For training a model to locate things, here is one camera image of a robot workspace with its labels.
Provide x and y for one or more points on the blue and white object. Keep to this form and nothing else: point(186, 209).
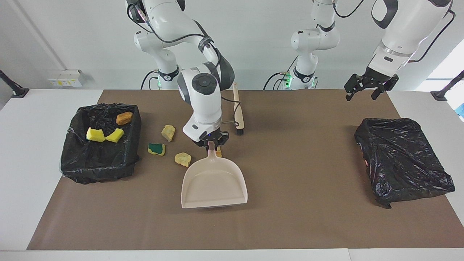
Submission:
point(458, 105)

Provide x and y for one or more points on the notched yellow sponge piece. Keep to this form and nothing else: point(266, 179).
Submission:
point(95, 136)

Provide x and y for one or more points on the black camera stand clamp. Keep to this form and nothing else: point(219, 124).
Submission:
point(20, 92)
point(440, 95)

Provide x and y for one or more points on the pale yellow food toy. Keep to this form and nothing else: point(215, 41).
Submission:
point(168, 132)
point(183, 158)

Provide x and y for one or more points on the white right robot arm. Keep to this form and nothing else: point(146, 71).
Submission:
point(203, 101)

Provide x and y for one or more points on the striped croissant toy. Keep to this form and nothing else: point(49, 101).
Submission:
point(219, 153)

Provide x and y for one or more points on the brown bread roll toy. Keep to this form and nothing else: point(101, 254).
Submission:
point(124, 118)

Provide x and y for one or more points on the beige hand brush black bristles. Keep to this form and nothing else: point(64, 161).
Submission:
point(238, 112)

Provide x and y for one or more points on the wedge yellow sponge piece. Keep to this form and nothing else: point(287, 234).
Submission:
point(115, 136)

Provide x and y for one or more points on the white wall socket box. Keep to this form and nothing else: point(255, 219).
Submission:
point(67, 78)

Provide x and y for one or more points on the open bin with black bag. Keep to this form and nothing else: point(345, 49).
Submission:
point(101, 163)

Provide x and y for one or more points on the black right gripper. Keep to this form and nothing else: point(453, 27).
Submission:
point(221, 137)

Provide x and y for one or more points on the bin covered by black bag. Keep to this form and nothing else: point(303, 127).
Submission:
point(406, 163)

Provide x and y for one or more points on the brown table mat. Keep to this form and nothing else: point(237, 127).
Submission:
point(217, 224)

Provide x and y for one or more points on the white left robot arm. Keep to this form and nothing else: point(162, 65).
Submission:
point(409, 25)

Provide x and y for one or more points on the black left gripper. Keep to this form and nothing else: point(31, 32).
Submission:
point(377, 79)

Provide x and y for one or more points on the green and yellow sponge piece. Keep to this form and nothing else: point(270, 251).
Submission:
point(157, 148)

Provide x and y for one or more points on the beige plastic dustpan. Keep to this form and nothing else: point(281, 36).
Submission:
point(214, 185)

